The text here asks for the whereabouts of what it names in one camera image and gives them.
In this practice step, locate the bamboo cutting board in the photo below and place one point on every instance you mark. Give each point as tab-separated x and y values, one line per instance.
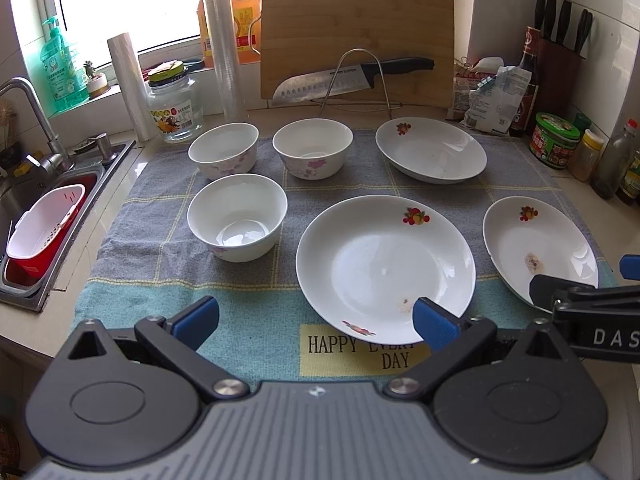
303	36

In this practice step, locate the orange juice carton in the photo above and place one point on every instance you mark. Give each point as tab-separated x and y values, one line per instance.
246	29

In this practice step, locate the black handled santoku knife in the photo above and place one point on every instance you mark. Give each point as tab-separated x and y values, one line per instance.
310	86

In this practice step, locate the sink soap dispenser pump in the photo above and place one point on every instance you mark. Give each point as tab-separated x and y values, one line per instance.
102	144

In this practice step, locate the small potted plant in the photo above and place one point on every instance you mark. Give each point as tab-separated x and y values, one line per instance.
97	83

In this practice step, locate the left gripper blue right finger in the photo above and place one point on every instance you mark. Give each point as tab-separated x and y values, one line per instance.
435	325

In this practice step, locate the metal wire board rack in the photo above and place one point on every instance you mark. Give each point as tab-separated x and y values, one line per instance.
357	77

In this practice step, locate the plastic wrap roll short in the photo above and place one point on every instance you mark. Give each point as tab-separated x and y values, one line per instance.
128	73

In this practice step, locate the steel kitchen sink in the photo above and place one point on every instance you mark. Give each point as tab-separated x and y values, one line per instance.
85	162

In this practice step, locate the green lid small jar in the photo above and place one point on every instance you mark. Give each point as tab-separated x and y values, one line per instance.
581	122

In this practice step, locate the green lid sauce jar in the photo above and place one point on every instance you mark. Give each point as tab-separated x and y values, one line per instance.
553	140

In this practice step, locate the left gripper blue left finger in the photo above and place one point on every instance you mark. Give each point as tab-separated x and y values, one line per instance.
194	324

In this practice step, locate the yellow lid spice jar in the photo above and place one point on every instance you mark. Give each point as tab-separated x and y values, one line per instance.
586	156

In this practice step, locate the white red sink basket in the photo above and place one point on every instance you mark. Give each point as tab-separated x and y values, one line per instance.
38	219

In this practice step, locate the dark red knife block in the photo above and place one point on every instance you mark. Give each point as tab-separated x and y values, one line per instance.
558	64

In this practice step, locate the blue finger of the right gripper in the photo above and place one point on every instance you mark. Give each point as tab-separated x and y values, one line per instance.
630	267

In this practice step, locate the glass jar with lid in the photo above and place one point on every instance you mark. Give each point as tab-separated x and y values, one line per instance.
174	102

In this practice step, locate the red white packet with clip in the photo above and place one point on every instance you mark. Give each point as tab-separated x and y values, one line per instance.
467	77

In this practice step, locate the green dish soap bottle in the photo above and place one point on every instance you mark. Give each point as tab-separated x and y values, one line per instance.
66	79

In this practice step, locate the clear plastic wrap roll tall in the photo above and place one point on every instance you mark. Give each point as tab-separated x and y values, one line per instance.
220	26

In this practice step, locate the white plastic food bag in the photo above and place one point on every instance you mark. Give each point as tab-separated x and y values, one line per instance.
495	101

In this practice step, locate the grey blue checked cloth mat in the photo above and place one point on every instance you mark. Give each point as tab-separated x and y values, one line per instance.
150	263

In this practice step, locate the white fruit plate back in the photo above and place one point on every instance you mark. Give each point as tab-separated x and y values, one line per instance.
430	151

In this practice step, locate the dark vinegar bottle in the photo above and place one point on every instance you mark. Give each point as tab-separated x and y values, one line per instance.
529	62

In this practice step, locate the white floral bowl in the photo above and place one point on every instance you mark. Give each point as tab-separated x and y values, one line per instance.
313	148
225	150

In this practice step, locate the large white fruit plate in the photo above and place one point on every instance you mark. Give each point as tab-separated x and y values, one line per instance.
363	262

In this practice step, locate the clear glass bottle red cap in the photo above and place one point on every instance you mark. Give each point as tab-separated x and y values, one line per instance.
614	161

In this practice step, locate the green label oil bottle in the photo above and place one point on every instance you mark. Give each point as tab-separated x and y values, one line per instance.
629	189

